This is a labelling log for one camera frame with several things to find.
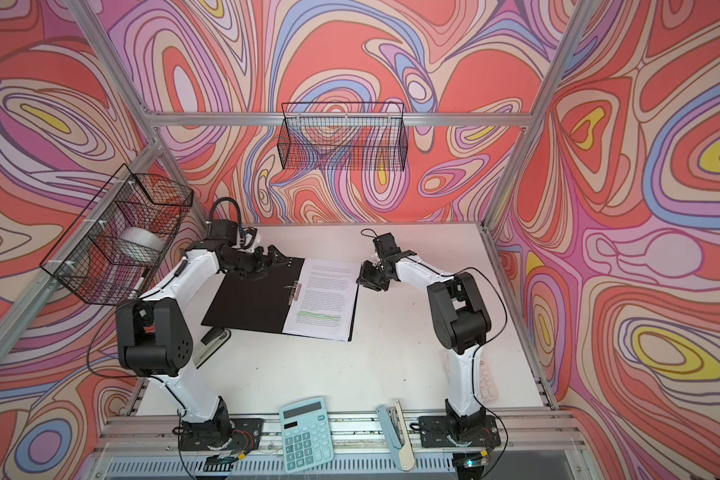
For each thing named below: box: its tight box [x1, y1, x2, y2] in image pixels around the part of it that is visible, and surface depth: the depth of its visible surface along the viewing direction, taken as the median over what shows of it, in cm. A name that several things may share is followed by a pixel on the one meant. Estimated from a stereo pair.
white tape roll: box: [118, 227, 166, 253], surface depth 75 cm
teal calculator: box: [279, 397, 334, 474], surface depth 73 cm
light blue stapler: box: [376, 400, 416, 472], surface depth 72 cm
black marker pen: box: [128, 271, 148, 300], surface depth 73 cm
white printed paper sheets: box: [282, 258, 361, 342], surface depth 100 cm
